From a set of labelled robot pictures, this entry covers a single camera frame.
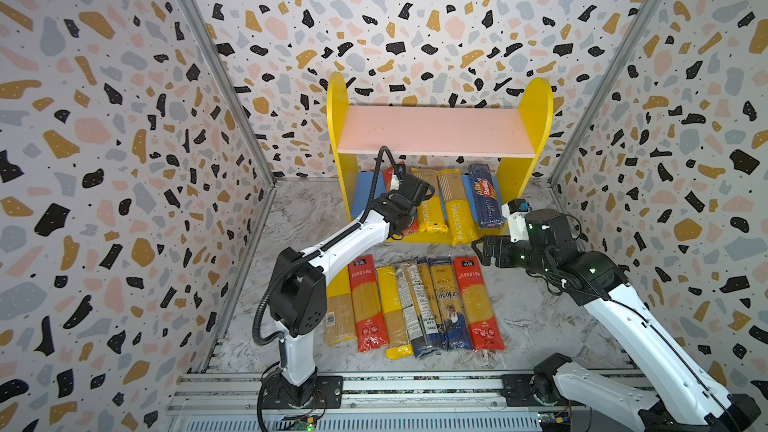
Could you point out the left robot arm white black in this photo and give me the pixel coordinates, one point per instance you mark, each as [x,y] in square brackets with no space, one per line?
[295,300]

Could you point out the blue yellow spaghetti bag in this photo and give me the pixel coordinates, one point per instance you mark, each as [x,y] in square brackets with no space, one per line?
[424,271]

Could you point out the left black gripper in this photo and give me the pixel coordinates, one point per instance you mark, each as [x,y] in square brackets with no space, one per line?
[383,199]

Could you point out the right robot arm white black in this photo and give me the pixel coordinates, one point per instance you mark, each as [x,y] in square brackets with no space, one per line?
[684,396]

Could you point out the clear label spaghetti bag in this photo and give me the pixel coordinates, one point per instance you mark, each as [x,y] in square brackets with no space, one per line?
[421,326]

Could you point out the yellow shelf pink blue boards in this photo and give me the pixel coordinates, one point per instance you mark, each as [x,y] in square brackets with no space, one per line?
[515,136]

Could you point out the red yellow spaghetti bag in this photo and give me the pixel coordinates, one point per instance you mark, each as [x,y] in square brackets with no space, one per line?
[401,201]

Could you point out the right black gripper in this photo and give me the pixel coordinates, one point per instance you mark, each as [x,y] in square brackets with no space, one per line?
[501,249]

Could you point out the red spaghetti bag left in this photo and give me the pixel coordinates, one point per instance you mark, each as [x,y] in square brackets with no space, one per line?
[370,327]

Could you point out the blue Barilla spaghetti box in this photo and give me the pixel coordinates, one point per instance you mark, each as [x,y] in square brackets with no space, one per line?
[488,212]

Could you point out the red spaghetti bag right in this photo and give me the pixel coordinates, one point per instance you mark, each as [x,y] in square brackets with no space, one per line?
[482,323]

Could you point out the yellow clear spaghetti bag leftmost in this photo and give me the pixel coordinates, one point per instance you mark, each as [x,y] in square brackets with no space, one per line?
[339,318]

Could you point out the metal base rail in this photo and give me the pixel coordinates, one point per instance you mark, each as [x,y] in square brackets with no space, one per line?
[379,401]

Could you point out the blue portrait spaghetti bag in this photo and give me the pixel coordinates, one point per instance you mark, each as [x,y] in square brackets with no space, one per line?
[455,325]

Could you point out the yellow Pastatime bag large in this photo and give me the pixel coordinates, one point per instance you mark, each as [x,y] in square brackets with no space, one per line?
[431,213]

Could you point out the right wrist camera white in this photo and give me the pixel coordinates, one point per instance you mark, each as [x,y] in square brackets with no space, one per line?
[515,211]

